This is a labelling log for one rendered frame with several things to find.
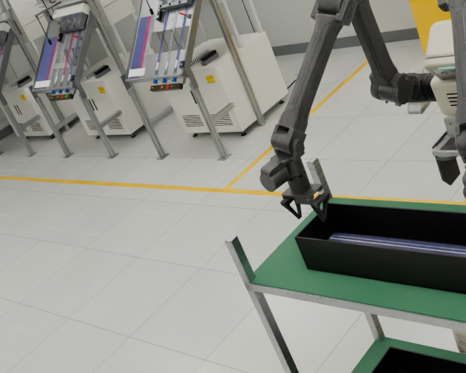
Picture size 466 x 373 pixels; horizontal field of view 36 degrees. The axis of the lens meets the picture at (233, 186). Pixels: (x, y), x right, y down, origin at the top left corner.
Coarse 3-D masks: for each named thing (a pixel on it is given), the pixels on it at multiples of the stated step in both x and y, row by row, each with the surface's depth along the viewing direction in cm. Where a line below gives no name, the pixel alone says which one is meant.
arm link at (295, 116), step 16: (352, 0) 187; (320, 16) 190; (336, 16) 188; (352, 16) 189; (320, 32) 189; (336, 32) 191; (320, 48) 189; (304, 64) 191; (320, 64) 190; (304, 80) 190; (320, 80) 192; (304, 96) 190; (288, 112) 191; (304, 112) 191; (288, 128) 194; (304, 128) 192; (272, 144) 194; (288, 144) 189
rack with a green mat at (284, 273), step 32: (320, 192) 233; (288, 256) 214; (256, 288) 209; (288, 288) 200; (320, 288) 194; (352, 288) 189; (384, 288) 184; (416, 288) 179; (416, 320) 172; (448, 320) 165; (288, 352) 223; (384, 352) 253; (448, 352) 241
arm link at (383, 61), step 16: (320, 0) 191; (336, 0) 188; (368, 0) 196; (368, 16) 198; (368, 32) 200; (368, 48) 204; (384, 48) 207; (384, 64) 209; (384, 80) 212; (400, 80) 211; (400, 96) 214
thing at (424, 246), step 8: (336, 232) 206; (328, 240) 205; (336, 240) 203; (344, 240) 202; (352, 240) 200; (360, 240) 198; (368, 240) 197; (376, 240) 196; (384, 240) 194; (392, 240) 193; (400, 240) 191; (400, 248) 188; (408, 248) 187; (416, 248) 185; (424, 248) 184; (432, 248) 183; (440, 248) 182; (448, 248) 180; (456, 248) 179; (464, 248) 178
